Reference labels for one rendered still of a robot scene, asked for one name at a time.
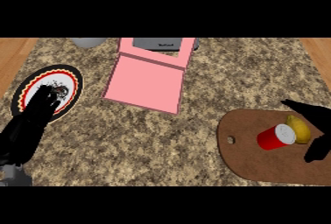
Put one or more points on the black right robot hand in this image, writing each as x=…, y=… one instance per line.
x=316, y=122

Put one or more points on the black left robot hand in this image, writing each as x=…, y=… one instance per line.
x=30, y=122

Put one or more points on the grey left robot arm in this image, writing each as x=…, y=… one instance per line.
x=13, y=175

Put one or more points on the yellow lemon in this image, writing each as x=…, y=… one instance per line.
x=300, y=129

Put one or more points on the brown wooden cutting board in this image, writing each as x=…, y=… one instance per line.
x=259, y=157

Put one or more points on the pink open cardboard box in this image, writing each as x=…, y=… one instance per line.
x=146, y=81

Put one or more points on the red can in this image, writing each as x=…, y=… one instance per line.
x=275, y=137

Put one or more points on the patterned round plate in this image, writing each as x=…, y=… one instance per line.
x=63, y=84

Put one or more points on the pale grey round container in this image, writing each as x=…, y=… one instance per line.
x=87, y=42

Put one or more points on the grey appliance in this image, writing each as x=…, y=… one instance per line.
x=162, y=43

